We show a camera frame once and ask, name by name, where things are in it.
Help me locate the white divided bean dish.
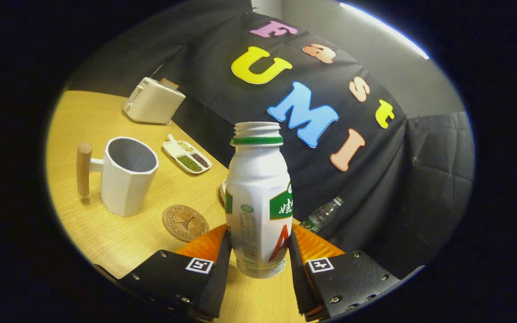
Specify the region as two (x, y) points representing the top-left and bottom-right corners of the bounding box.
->
(163, 134), (213, 175)

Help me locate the wooden table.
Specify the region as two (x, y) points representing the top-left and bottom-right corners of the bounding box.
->
(45, 90), (313, 323)

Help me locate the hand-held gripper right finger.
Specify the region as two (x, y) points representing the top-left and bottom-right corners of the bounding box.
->
(288, 223), (402, 321)

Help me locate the clear plastic water bottle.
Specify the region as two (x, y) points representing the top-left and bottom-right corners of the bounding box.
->
(299, 196), (344, 234)

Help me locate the white cup wooden handle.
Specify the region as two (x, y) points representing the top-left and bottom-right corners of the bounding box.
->
(76, 136), (159, 218)

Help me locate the white juice bottle green label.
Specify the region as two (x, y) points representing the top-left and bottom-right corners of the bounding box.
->
(224, 122), (294, 279)

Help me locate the cream toaster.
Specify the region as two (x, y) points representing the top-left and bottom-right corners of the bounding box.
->
(123, 77), (186, 125)

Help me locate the round cork coaster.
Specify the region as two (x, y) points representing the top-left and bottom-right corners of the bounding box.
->
(162, 205), (210, 243)

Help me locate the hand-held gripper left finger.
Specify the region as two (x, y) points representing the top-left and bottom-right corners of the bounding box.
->
(117, 224), (233, 320)

